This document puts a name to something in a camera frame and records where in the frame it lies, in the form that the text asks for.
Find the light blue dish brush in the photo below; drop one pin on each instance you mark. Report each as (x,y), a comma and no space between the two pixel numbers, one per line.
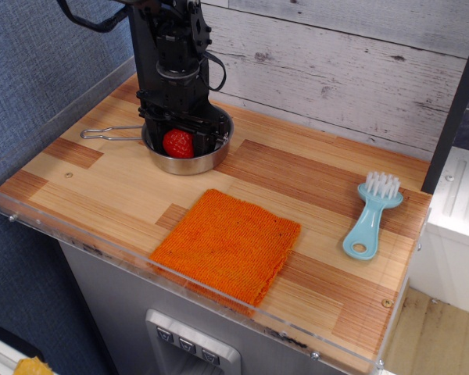
(379,191)

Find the silver dispenser button panel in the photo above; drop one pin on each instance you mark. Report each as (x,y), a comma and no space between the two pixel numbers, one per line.
(187,345)

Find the black right upright post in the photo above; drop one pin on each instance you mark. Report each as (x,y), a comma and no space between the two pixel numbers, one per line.
(448,134)

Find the white side counter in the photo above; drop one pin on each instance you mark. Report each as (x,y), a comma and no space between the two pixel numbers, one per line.
(440,266)

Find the clear acrylic guard rail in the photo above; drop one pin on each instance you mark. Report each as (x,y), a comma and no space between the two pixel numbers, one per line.
(301,147)

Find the small steel pan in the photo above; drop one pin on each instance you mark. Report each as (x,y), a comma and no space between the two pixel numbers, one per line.
(183,167)

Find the orange knitted napkin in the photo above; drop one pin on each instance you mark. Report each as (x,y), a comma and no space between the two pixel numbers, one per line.
(230,245)

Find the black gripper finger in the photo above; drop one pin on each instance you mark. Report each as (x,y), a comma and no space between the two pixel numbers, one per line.
(204,141)
(156,129)

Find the grey toy fridge cabinet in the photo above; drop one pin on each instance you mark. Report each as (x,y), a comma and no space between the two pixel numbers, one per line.
(120,300)

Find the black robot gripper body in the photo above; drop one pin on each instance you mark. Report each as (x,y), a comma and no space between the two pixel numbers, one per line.
(186,107)

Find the red toy strawberry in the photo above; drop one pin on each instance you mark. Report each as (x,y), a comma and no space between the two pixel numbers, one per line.
(178,144)

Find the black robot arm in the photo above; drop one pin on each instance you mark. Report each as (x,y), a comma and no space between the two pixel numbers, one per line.
(170,40)

